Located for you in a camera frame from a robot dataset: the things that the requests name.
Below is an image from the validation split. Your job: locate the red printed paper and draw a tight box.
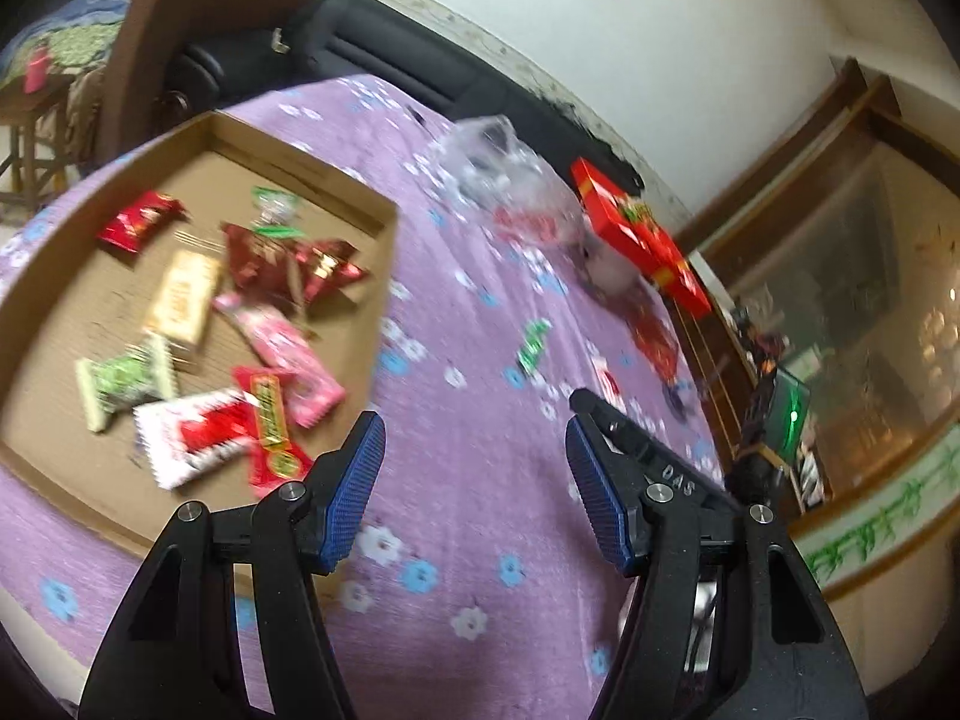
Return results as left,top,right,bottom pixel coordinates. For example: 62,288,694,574
626,300,687,398

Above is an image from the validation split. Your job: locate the green snack packet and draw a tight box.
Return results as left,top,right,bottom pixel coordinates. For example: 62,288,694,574
75,334,181,432

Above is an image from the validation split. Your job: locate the clear green-edged snack packet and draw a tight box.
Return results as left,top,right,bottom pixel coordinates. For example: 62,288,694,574
251,186,301,230

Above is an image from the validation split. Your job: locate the purple floral tablecloth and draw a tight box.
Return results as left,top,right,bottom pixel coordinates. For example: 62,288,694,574
0,75,728,720

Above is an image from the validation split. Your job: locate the green patterned blanket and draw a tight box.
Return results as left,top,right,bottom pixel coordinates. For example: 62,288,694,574
0,0,132,91

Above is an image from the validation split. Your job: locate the brown chair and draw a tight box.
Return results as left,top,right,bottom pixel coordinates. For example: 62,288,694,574
97,0,331,162

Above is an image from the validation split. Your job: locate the beige snack packet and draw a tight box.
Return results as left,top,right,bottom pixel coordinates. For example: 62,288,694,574
142,249,224,357

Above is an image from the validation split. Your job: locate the black sofa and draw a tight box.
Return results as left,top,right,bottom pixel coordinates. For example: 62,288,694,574
161,0,646,192

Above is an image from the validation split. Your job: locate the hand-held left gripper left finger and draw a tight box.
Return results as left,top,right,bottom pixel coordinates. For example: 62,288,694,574
79,411,387,720

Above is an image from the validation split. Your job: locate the white red snack packet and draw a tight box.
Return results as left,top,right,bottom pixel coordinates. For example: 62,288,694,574
133,388,256,488
589,356,627,410

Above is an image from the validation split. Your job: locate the red bar packet yellow label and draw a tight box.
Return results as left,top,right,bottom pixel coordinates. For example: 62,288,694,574
231,366,314,497

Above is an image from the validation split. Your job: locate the wooden stool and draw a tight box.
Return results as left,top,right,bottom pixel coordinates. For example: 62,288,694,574
0,79,83,211

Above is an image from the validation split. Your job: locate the pink cup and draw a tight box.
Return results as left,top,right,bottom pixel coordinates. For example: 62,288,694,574
22,45,50,95

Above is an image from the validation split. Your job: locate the clear plastic bag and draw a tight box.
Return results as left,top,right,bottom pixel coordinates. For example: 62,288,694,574
427,116,590,248

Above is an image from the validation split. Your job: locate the green candy wrapper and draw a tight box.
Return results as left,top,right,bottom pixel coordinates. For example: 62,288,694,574
516,319,554,376

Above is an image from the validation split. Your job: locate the red gift box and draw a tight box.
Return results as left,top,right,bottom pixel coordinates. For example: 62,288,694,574
570,157,713,318

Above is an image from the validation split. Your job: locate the dark red gold-print pouch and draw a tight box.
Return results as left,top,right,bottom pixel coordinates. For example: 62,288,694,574
296,238,370,301
220,221,305,308

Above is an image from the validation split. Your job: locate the cardboard box tray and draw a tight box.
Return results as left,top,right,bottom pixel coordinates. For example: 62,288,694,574
0,111,398,563

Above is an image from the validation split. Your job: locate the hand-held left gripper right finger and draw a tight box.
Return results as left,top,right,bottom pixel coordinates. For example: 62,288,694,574
564,388,871,720

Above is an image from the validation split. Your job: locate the wooden glass cabinet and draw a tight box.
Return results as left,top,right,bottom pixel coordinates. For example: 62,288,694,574
675,56,960,518

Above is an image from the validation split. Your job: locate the pink snack packet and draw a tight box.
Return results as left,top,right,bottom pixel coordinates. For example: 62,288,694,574
212,292,347,428

